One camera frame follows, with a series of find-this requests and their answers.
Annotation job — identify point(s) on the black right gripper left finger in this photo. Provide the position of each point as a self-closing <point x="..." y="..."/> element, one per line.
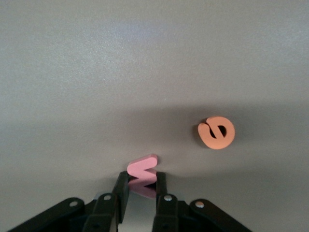
<point x="103" y="212"/>

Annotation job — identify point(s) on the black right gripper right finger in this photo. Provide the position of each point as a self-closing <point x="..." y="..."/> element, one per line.
<point x="169" y="212"/>

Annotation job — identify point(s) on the pink foam letter w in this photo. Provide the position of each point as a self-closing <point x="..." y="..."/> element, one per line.
<point x="141" y="166"/>

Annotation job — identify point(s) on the orange foam letter e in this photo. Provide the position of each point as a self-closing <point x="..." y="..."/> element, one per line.
<point x="205" y="135"/>

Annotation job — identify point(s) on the brown table cover sheet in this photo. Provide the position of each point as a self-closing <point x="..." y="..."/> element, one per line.
<point x="120" y="72"/>

